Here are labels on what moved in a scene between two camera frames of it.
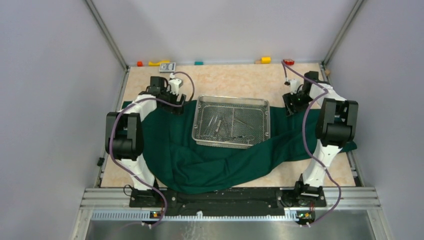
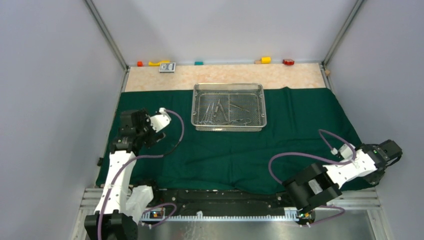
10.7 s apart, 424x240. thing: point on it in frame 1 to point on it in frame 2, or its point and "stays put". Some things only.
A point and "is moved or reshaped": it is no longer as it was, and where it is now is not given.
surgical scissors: [247, 137] to [238, 122]
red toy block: [289, 62] stays put
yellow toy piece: [157, 64] stays put
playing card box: [170, 67] stays put
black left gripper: [182, 100] to [152, 138]
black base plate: [251, 203] stays put
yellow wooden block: [265, 60] stays put
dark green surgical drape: [175, 163] is moved or reshaped
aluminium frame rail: [346, 198] stays put
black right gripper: [289, 99] to [374, 178]
